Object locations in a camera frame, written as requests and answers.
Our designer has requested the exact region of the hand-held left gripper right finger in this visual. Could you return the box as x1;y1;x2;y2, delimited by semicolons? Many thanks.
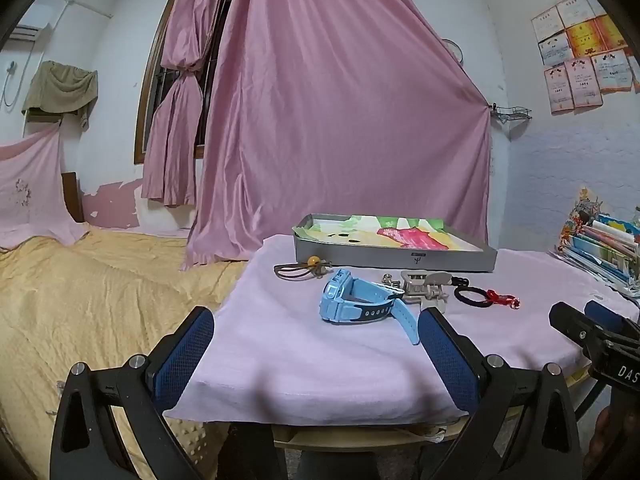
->
419;306;583;480

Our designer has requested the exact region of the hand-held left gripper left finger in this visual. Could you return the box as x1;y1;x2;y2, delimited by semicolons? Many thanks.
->
50;305;216;480

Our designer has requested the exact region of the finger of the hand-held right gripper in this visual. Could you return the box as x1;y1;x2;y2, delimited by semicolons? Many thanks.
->
548;301;608;361
584;300;640;343

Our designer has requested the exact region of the red beaded bracelet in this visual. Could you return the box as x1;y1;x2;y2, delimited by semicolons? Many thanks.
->
487;288;521;309

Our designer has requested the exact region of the blue wrist watch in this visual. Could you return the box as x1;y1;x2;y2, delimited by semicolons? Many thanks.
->
319;269;422;346

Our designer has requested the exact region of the grey tray box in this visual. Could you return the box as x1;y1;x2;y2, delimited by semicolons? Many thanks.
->
292;213;498;273

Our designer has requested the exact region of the brown cord bracelet yellow bead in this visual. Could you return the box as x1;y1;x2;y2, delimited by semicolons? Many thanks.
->
273;256;333;279

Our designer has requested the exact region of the person's right hand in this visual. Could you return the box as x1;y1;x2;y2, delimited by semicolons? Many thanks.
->
585;402;628;468

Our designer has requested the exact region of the stack of books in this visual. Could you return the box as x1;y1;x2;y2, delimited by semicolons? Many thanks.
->
555;187;640;293

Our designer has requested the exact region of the grey hair claw clip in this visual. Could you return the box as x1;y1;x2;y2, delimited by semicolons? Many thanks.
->
400;270;453;313

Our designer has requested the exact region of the yellow bedspread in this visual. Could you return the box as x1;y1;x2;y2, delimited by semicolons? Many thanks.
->
0;225;261;480

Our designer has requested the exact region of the pink table cloth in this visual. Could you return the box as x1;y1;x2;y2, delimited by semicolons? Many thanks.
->
162;234;640;421

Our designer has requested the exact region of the watercolour painting sheet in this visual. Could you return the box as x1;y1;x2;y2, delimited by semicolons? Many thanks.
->
300;215;486;252

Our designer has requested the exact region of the tied pink curtain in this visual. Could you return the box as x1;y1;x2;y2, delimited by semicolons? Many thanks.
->
141;0;236;207

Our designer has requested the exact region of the pink embroidered sheet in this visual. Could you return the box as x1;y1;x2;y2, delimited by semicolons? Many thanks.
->
0;122;91;251

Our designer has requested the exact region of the large pink curtain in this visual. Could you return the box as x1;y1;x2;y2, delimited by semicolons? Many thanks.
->
181;0;493;271

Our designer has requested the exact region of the beige towel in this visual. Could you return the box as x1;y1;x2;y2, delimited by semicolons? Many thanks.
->
21;61;99;131

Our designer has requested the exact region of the white air conditioner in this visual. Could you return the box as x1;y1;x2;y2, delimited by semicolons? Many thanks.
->
7;24;43;43

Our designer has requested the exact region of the black hair tie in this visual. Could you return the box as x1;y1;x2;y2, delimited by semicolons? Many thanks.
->
454;285;493;308

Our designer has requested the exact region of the wire wall rack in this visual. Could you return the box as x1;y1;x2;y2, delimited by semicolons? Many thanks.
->
487;102;532;123

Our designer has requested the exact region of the wooden window frame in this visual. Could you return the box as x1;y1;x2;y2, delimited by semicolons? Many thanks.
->
134;0;236;165

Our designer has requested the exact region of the group of wall certificates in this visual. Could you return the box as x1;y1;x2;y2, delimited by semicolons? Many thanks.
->
531;0;640;116

